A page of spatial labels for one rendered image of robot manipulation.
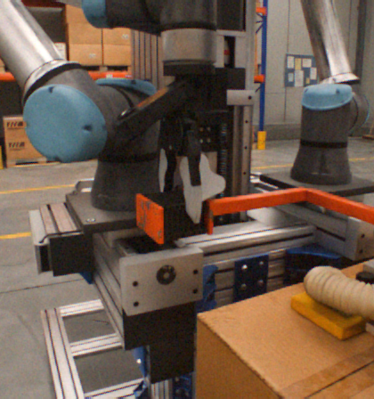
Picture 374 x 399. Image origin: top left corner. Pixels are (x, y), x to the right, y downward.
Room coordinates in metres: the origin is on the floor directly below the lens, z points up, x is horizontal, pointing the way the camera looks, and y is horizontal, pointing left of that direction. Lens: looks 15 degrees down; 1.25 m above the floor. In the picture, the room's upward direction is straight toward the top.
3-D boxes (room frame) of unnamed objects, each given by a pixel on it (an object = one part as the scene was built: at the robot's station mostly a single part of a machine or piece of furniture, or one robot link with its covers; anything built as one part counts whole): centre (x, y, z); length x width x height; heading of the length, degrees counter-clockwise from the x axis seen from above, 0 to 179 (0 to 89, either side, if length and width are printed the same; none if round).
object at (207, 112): (0.56, -0.01, 1.22); 0.09 x 0.08 x 0.12; 118
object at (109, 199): (0.75, 0.11, 1.09); 0.15 x 0.15 x 0.10
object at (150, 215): (0.54, 0.02, 1.08); 0.09 x 0.08 x 0.05; 28
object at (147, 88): (0.74, 0.12, 1.20); 0.13 x 0.12 x 0.14; 157
